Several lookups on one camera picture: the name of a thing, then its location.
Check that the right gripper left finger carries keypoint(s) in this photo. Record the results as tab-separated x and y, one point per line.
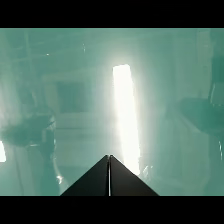
95	181

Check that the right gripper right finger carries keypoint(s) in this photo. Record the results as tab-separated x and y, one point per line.
126	182

